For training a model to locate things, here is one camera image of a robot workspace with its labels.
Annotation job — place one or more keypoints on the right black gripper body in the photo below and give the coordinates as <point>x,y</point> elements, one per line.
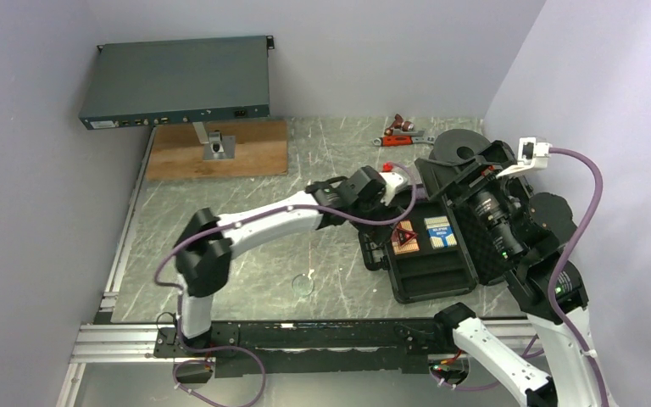
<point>484,192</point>

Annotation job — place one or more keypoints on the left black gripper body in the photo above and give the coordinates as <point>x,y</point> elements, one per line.
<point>375,209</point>

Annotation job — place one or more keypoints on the purple poker chip stack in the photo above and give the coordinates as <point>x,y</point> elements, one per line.
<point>421,195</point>

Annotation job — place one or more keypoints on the blue playing card box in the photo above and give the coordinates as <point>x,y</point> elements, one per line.
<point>440,232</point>

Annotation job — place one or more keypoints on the black poker set case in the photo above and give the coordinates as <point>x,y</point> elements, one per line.
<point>436,273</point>

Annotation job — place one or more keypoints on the clear round dealer button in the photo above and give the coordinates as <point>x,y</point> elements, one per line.
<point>303,285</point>

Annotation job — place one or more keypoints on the red triangular dealer button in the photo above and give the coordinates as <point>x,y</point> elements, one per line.
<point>403,237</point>

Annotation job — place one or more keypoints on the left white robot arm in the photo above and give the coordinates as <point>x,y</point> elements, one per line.
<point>210,242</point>

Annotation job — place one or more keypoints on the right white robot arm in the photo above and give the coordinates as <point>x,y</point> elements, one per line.
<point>547,287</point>

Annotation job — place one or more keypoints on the grey filament spool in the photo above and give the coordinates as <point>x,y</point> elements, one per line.
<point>457,145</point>

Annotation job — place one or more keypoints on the wooden base board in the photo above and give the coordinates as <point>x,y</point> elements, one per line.
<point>177,154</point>

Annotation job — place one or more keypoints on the dark green rack device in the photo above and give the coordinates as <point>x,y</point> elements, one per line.
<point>178,81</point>

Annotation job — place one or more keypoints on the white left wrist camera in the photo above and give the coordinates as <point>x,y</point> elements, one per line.
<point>395,183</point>

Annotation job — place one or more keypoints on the brown hose nozzle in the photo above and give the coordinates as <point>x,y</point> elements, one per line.
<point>399,126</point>

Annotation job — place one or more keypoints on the grey metal stand bracket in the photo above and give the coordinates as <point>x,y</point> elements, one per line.
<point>216,146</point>

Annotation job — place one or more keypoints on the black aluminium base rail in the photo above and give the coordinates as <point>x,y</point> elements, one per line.
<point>404,345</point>

